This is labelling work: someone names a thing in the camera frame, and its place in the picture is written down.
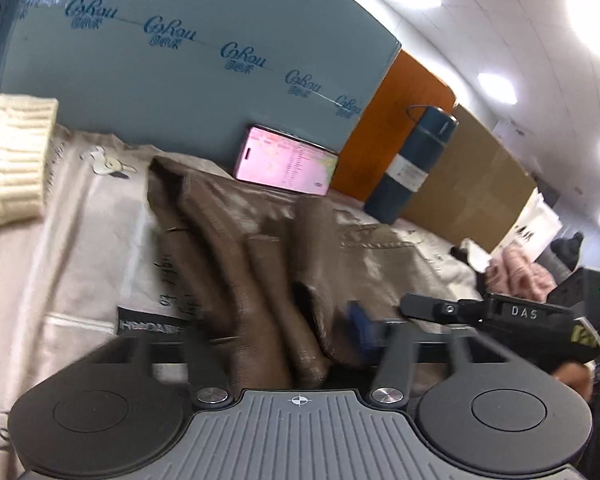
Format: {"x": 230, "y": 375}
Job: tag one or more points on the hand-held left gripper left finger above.
{"x": 202, "y": 365}

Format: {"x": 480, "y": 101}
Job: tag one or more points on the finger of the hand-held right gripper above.
{"x": 435, "y": 307}

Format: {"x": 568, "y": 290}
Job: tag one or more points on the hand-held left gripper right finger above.
{"x": 362, "y": 327}

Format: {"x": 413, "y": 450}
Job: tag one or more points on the white garment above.
{"x": 477, "y": 255}

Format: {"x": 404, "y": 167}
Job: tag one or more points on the brown garment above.
{"x": 260, "y": 285}

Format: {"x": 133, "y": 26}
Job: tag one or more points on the person's right hand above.
{"x": 572, "y": 377}

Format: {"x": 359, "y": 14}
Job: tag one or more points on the pink knitted sweater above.
{"x": 520, "y": 272}

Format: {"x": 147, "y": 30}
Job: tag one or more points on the black printed label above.
{"x": 150, "y": 320}

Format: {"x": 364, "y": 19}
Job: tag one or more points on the dark knit cloth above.
{"x": 565, "y": 255}

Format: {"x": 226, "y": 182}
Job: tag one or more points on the black box with green light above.
{"x": 595, "y": 285}

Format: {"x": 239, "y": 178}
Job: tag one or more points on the white printed bag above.
{"x": 535, "y": 230}

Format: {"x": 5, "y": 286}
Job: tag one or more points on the brown cardboard box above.
{"x": 480, "y": 190}

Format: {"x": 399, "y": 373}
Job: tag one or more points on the dark blue vacuum bottle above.
{"x": 415, "y": 160}

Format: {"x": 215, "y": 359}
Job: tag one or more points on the cartoon printed bed sheet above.
{"x": 80, "y": 240}

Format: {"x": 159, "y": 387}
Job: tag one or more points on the smartphone with lit screen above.
{"x": 285, "y": 160}

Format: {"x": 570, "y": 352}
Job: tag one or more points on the orange board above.
{"x": 380, "y": 125}

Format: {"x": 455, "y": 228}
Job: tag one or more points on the blue-grey printed box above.
{"x": 180, "y": 100}

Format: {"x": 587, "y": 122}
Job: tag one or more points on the cream knitted sweater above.
{"x": 10, "y": 160}

